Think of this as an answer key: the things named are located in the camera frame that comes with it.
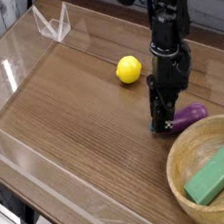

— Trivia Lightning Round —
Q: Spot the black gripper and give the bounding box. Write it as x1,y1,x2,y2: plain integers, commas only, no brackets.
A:
147,40,192,133

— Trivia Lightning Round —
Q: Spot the purple toy eggplant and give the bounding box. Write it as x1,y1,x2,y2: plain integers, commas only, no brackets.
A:
163,103,208,134

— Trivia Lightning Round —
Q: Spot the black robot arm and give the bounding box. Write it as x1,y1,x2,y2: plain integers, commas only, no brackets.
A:
117,0,192,133

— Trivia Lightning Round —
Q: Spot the brown wooden bowl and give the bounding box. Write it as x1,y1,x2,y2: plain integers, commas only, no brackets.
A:
166,114,224,224

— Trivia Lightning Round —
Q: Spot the yellow toy lemon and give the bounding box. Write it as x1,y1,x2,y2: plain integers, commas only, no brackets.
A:
115,55,142,84

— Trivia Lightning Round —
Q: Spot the green rectangular block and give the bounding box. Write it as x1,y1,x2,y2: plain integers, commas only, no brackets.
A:
184,146,224,206

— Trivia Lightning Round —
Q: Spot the clear acrylic tray wall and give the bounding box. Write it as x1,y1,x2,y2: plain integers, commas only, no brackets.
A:
0,129,155,224

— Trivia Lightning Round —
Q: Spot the clear acrylic corner bracket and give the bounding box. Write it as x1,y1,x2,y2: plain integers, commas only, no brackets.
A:
32,3,71,43

